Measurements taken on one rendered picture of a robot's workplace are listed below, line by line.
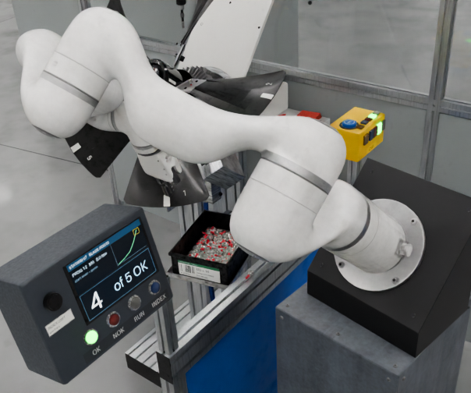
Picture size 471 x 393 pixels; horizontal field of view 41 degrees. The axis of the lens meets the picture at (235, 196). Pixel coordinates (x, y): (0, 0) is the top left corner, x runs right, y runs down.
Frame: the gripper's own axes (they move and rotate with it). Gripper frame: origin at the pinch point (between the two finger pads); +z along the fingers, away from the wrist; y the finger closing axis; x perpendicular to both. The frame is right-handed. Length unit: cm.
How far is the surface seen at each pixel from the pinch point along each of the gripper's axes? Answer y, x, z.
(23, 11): 273, -137, 69
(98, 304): -35, 46, -31
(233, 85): -4.9, -28.6, -13.7
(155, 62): 17.0, -24.0, -19.6
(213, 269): -19.2, 10.7, 11.6
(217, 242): -11.2, 0.2, 16.6
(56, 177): 190, -59, 124
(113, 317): -36, 46, -27
